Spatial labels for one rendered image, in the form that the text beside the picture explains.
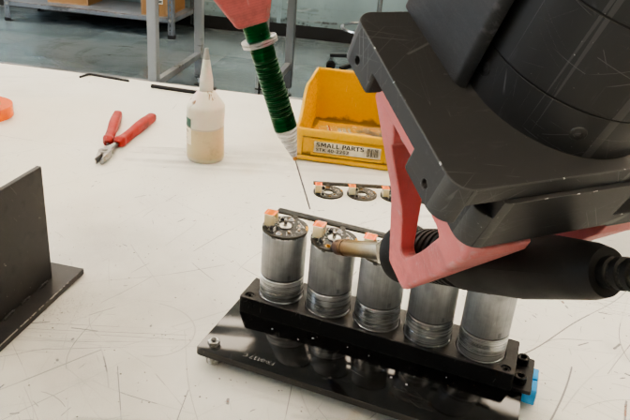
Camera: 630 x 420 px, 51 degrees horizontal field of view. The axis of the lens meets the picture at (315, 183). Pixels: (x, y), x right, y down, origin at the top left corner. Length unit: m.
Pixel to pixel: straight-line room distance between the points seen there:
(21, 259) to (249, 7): 0.20
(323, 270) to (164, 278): 0.12
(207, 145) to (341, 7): 4.22
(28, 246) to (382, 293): 0.20
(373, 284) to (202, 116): 0.29
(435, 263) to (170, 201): 0.34
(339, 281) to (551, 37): 0.22
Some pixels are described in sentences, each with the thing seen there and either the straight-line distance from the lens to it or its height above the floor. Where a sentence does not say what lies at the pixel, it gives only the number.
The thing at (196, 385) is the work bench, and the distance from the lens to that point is 0.35.
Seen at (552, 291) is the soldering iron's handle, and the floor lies 0.88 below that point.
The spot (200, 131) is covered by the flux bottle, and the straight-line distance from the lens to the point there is 0.59.
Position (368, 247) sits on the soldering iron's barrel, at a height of 0.84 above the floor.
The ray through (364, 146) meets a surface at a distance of 0.60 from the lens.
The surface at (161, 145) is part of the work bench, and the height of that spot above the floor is 0.75.
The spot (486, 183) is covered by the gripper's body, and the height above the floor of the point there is 0.92.
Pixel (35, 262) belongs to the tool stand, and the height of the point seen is 0.77.
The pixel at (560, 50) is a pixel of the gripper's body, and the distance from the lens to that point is 0.17.
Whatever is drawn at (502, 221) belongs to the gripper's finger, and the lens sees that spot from 0.17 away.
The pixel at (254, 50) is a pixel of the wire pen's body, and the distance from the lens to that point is 0.30.
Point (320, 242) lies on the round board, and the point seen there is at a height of 0.81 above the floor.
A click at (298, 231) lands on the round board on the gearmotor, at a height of 0.81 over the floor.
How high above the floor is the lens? 0.98
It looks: 24 degrees down
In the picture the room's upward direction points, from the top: 5 degrees clockwise
